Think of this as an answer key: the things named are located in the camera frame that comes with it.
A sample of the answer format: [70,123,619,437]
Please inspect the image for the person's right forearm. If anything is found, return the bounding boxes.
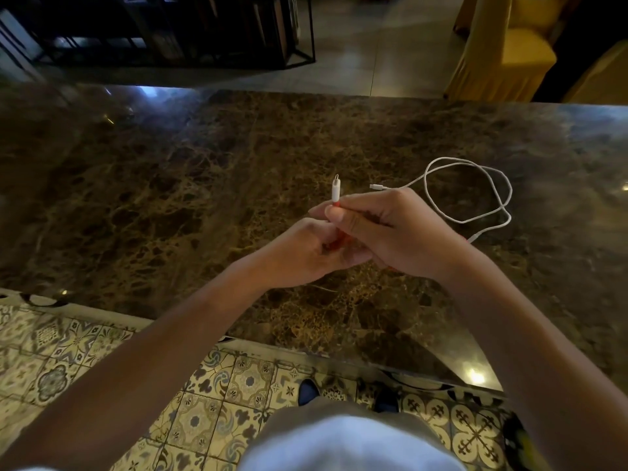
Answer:
[441,239,628,471]

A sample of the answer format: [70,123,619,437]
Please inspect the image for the yellow covered chair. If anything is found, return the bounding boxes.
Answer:
[563,40,628,106]
[444,0,559,103]

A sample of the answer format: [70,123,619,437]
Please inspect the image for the person's left forearm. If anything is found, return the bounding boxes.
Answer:
[0,250,278,471]

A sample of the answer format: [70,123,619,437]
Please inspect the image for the white charging cable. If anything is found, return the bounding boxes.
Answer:
[331,157,514,246]

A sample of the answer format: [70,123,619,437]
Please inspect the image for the person's right hand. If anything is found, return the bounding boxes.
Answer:
[309,188,476,283]

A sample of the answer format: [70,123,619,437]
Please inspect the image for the black metal shelf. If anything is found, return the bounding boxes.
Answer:
[0,0,317,73]

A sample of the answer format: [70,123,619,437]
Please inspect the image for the white shirt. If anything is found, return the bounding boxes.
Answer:
[237,416,468,471]

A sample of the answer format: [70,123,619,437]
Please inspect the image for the dark blue shoe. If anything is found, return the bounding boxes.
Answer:
[372,382,400,414]
[298,379,322,409]

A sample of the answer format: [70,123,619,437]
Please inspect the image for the red cable tie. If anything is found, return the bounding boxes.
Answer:
[326,201,393,270]

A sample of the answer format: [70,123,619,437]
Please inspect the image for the person's left hand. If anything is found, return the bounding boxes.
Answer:
[262,218,375,291]

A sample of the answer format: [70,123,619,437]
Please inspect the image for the grey trousers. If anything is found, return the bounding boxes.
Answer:
[250,396,445,452]

